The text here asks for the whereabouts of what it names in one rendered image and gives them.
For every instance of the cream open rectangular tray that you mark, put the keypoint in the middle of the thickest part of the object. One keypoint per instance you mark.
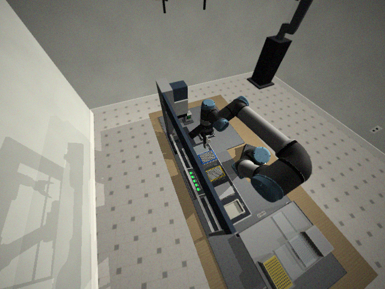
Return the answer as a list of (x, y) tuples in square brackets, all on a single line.
[(234, 209)]

